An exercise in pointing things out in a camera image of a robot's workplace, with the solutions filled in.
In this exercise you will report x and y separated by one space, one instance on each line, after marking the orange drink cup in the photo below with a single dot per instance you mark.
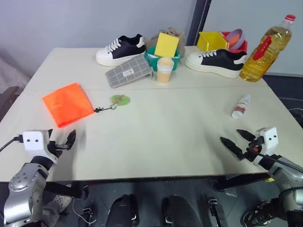
164 71

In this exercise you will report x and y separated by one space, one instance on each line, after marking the large cooking oil bottle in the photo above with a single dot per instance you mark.
262 56

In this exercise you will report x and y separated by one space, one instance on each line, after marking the yellow sponge block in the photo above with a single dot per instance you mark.
166 45

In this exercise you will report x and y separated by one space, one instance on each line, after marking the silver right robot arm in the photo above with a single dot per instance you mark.
287 179

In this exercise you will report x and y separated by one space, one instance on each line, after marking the black table leg bar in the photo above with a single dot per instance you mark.
239 182
64 189

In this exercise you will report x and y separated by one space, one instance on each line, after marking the purple plastic bowl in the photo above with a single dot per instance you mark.
237 33

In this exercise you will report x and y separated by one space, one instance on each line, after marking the black and grey sneaker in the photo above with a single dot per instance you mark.
260 214

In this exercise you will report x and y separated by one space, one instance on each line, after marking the yellow plastic bin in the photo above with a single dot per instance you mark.
213 41

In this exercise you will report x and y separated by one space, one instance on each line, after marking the small white bottle red label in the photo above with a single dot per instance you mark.
241 107

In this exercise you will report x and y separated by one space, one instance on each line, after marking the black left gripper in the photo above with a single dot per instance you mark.
56 147

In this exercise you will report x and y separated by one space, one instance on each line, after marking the black and white sneaker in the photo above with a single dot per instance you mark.
123 48
217 62

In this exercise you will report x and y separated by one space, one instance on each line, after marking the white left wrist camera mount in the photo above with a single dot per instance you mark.
35 142

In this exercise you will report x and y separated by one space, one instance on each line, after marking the red plastic basket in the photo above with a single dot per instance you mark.
242 47

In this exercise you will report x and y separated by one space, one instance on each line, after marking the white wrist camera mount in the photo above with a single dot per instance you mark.
270 139
35 142

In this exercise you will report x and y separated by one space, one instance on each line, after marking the grey checked pouch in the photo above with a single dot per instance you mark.
127 72

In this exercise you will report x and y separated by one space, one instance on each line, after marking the grey sneaker on floor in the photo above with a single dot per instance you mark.
55 208

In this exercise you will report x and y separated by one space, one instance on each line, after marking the dark rounded shape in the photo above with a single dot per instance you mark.
123 210
180 211

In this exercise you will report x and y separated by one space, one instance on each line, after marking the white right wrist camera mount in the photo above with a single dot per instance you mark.
270 139

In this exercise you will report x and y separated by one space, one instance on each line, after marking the green plastic basket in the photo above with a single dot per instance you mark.
152 60

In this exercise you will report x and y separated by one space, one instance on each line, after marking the dark wall pillar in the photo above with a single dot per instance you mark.
197 22

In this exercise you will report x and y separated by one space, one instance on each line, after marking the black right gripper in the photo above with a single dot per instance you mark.
253 147

